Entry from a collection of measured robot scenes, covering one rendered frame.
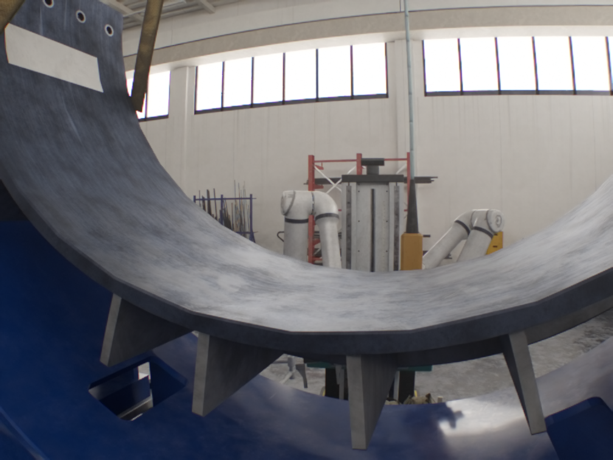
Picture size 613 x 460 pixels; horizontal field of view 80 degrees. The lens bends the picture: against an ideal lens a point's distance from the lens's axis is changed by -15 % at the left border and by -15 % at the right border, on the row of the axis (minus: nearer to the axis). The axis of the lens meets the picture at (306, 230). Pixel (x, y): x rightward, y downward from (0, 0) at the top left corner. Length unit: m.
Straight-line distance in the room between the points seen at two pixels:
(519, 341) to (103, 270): 0.70
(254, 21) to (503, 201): 8.45
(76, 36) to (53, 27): 0.10
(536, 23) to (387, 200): 9.94
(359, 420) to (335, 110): 11.48
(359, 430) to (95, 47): 1.53
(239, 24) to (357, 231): 11.17
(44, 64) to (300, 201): 1.24
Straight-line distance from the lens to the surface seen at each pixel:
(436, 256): 2.20
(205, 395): 0.78
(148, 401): 1.74
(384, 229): 2.37
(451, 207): 11.31
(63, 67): 1.56
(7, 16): 1.33
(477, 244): 2.18
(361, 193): 2.38
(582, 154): 12.03
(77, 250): 0.88
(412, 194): 1.61
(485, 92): 11.86
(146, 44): 1.71
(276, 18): 12.70
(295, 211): 2.03
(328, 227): 2.02
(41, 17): 1.61
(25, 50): 1.48
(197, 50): 13.54
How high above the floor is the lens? 1.57
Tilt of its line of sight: 2 degrees down
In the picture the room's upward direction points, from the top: straight up
